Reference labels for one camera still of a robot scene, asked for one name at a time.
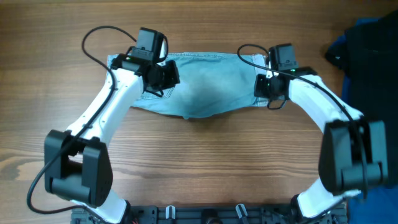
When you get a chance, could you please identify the light blue denim shorts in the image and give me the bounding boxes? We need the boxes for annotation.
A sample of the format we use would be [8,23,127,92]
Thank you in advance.
[131,52,268,119]

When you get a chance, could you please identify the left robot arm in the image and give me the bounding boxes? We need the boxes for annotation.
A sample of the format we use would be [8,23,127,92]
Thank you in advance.
[27,27,180,223]

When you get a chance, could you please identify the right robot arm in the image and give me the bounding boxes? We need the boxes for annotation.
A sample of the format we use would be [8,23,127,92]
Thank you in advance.
[254,44,388,222]

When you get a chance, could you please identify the black garment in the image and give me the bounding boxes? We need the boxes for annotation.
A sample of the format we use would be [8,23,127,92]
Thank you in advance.
[325,11,397,186]

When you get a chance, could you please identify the dark blue garment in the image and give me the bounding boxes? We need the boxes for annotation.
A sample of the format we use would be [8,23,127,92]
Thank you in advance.
[325,17,398,224]

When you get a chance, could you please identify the right black camera cable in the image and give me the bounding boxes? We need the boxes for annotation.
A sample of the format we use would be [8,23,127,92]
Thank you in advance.
[236,43,369,218]

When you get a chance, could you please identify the black camera cable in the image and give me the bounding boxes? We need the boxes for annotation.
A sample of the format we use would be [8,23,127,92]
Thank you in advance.
[26,25,170,222]
[236,43,369,218]

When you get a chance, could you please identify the left black camera cable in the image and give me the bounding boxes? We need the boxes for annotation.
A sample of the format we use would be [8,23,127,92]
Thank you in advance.
[26,25,170,222]

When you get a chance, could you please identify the right white rail clip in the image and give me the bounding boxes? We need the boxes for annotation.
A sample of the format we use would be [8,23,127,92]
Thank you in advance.
[236,203,248,224]

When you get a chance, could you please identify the white rail clip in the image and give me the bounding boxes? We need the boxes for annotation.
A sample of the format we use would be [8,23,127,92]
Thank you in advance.
[165,205,176,220]
[236,203,248,224]

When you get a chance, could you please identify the left white rail clip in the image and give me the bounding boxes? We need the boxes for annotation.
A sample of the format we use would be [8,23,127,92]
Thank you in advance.
[165,205,176,220]

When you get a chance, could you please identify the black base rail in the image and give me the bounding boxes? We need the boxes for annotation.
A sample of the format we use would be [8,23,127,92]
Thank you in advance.
[70,203,348,224]

